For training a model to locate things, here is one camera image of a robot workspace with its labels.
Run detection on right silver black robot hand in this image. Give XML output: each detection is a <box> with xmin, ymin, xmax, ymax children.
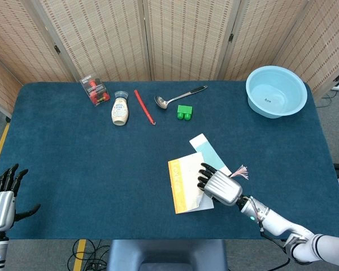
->
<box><xmin>197</xmin><ymin>163</ymin><xmax>243</xmax><ymax>207</ymax></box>

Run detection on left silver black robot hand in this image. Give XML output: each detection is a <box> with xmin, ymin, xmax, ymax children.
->
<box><xmin>0</xmin><ymin>163</ymin><xmax>41</xmax><ymax>234</ymax></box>

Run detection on yellow and white notebook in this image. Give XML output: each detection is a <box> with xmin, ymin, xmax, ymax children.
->
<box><xmin>167</xmin><ymin>152</ymin><xmax>215</xmax><ymax>215</ymax></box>

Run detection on teal white bookmark pink tassel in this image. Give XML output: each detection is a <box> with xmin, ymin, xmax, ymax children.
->
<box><xmin>189</xmin><ymin>133</ymin><xmax>249</xmax><ymax>181</ymax></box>

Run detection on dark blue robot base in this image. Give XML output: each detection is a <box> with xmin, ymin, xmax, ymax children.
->
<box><xmin>106</xmin><ymin>239</ymin><xmax>228</xmax><ymax>271</ymax></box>

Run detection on green toy building brick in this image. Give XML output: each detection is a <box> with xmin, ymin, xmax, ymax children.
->
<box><xmin>176</xmin><ymin>104</ymin><xmax>194</xmax><ymax>121</ymax></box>

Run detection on dark blue table cloth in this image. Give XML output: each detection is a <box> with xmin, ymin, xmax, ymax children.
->
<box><xmin>0</xmin><ymin>81</ymin><xmax>339</xmax><ymax>241</ymax></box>

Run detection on office chair base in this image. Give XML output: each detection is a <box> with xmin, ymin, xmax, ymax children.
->
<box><xmin>0</xmin><ymin>103</ymin><xmax>12</xmax><ymax>139</ymax></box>

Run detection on light blue plastic basin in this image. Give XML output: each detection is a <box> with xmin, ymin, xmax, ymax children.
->
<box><xmin>245</xmin><ymin>65</ymin><xmax>308</xmax><ymax>119</ymax></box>

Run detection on red pen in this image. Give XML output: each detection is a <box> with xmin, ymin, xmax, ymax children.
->
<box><xmin>133</xmin><ymin>89</ymin><xmax>156</xmax><ymax>126</ymax></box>

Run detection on cream sauce squeeze bottle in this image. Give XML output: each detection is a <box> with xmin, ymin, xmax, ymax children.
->
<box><xmin>111</xmin><ymin>90</ymin><xmax>130</xmax><ymax>126</ymax></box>

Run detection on clear box of red pieces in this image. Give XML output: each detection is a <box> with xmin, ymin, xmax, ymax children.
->
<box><xmin>79</xmin><ymin>72</ymin><xmax>111</xmax><ymax>107</ymax></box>

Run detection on woven folding screen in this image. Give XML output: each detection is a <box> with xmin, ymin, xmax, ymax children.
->
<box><xmin>0</xmin><ymin>0</ymin><xmax>339</xmax><ymax>113</ymax></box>

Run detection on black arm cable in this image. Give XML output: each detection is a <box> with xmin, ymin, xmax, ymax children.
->
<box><xmin>258</xmin><ymin>220</ymin><xmax>293</xmax><ymax>271</ymax></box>

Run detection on metal ladle black handle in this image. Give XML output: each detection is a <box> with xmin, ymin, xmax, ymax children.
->
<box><xmin>154</xmin><ymin>85</ymin><xmax>208</xmax><ymax>110</ymax></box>

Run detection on black floor cables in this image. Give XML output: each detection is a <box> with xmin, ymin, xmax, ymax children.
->
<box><xmin>67</xmin><ymin>239</ymin><xmax>111</xmax><ymax>271</ymax></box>

